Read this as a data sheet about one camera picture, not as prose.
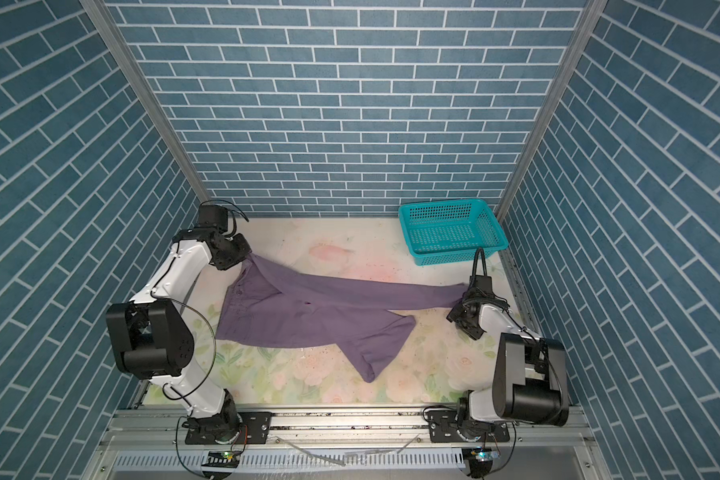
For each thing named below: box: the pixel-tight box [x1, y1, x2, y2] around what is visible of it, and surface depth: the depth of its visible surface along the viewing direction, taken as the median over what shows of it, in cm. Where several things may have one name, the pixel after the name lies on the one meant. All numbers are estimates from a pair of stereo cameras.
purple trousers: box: [215, 256, 469, 383], surface depth 93 cm
